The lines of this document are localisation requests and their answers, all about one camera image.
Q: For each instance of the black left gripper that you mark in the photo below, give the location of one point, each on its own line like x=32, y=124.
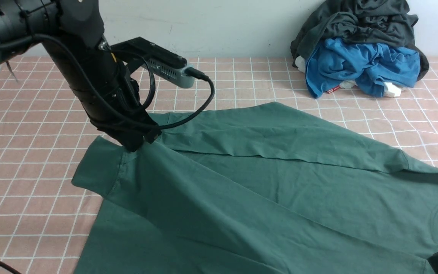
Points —
x=127, y=102

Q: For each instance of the green long-sleeve top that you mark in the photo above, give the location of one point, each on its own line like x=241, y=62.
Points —
x=260, y=190

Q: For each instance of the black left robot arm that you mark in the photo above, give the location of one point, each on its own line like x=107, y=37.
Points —
x=72, y=33

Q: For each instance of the pink checkered table cloth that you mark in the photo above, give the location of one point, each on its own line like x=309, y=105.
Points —
x=44, y=132

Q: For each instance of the blue crumpled garment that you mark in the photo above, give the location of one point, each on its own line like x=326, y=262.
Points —
x=370, y=65

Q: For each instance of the dark grey crumpled garment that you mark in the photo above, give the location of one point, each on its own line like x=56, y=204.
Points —
x=360, y=22

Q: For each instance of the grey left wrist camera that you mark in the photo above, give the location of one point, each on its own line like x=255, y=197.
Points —
x=139, y=52

